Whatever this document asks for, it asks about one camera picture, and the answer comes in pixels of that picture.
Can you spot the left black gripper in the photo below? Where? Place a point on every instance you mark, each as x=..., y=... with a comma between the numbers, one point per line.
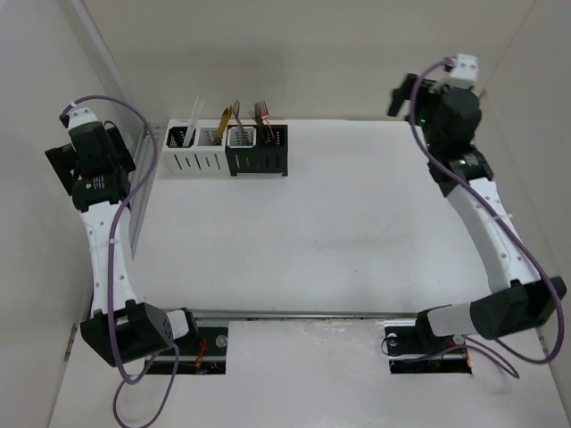
x=67, y=159

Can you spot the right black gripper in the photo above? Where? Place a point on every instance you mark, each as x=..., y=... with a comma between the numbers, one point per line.
x=403, y=93

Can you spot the rose gold knife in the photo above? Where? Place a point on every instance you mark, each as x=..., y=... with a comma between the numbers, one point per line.
x=226, y=118

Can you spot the copper spoon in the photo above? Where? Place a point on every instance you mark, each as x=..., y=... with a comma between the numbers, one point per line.
x=244, y=137

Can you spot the copper small fork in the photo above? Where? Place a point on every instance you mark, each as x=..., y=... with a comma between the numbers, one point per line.
x=263, y=108

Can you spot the silver fork black handle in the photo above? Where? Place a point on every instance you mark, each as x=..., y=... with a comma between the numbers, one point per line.
x=256, y=110

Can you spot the silver spoon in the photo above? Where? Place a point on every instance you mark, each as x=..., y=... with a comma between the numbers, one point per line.
x=236, y=110

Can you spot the rose gold fork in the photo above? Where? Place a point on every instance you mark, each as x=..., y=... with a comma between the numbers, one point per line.
x=265, y=120

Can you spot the gold fork green handle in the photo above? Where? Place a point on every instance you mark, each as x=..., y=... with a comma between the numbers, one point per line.
x=261, y=131

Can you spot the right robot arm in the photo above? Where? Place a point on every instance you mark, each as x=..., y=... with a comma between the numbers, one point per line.
x=522, y=296

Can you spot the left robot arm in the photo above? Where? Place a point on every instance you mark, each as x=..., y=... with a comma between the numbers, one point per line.
x=121, y=327

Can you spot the white utensil caddy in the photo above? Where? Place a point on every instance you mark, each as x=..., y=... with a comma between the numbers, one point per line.
x=204, y=156

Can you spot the black utensil caddy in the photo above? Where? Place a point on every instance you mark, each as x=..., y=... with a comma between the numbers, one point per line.
x=249, y=152

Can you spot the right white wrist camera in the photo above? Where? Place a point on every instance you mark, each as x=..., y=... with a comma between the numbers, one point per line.
x=462, y=70

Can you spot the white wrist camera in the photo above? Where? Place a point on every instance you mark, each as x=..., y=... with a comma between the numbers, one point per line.
x=74, y=116
x=462, y=70

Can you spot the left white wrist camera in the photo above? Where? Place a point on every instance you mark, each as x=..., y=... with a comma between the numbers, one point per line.
x=74, y=116

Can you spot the aluminium frame left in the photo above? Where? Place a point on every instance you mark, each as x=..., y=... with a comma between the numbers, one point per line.
x=143, y=157

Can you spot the aluminium rail front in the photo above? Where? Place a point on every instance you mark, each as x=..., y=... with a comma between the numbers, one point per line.
x=257, y=315

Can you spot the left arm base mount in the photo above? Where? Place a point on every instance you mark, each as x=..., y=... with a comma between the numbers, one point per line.
x=206, y=355

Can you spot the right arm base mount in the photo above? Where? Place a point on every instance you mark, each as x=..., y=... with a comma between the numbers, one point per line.
x=410, y=353

